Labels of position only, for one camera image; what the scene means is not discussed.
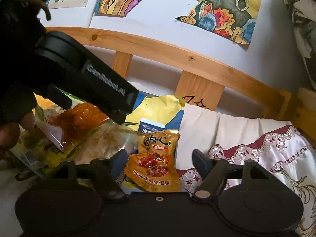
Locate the landscape drawing poster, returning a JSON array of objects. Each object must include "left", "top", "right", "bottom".
[{"left": 176, "top": 0, "right": 261, "bottom": 44}]

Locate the floral satin bedspread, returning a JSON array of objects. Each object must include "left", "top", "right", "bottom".
[{"left": 176, "top": 124, "right": 316, "bottom": 237}]

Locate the metal tray with drawing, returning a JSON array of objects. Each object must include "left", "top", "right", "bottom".
[{"left": 36, "top": 94, "right": 184, "bottom": 180}]

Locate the orange translucent packet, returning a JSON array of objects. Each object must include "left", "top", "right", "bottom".
[{"left": 35, "top": 102, "right": 110, "bottom": 153}]

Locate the gold duck snack packet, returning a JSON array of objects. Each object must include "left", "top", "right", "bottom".
[{"left": 124, "top": 130, "right": 180, "bottom": 193}]

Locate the blue white sachet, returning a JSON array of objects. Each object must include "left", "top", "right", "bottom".
[{"left": 138, "top": 118, "right": 165, "bottom": 134}]

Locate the white wall pipe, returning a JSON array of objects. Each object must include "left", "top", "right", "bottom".
[{"left": 85, "top": 0, "right": 98, "bottom": 28}]

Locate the clear pastry bag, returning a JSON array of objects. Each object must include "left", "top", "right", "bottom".
[{"left": 71, "top": 121, "right": 141, "bottom": 164}]

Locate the person left hand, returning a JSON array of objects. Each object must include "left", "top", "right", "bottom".
[{"left": 0, "top": 111, "right": 35, "bottom": 159}]

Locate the yellow snack bar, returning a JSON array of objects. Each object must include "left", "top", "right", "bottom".
[{"left": 11, "top": 137, "right": 74, "bottom": 178}]

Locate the wooden bed rail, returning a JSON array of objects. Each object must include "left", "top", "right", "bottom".
[{"left": 47, "top": 27, "right": 315, "bottom": 139}]

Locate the floral hanging cloth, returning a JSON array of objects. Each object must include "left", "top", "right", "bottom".
[{"left": 283, "top": 0, "right": 315, "bottom": 88}]

